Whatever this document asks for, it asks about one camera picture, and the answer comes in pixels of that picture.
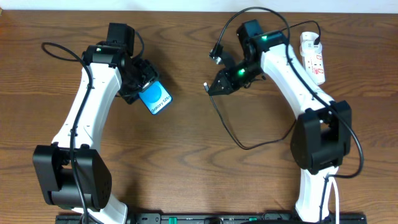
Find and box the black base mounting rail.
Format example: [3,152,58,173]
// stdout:
[55,212,368,224]

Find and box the blue Galaxy smartphone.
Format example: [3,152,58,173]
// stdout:
[139,81,173,115]

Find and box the white charger adapter plug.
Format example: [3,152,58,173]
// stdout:
[300,32,323,56]

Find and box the white power strip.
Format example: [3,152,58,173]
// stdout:
[300,44,325,85]

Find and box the black USB charging cable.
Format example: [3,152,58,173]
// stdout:
[203,20,322,151]

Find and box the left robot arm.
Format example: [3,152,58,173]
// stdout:
[32,42,172,223]

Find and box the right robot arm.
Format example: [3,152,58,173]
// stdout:
[205,28,352,223]

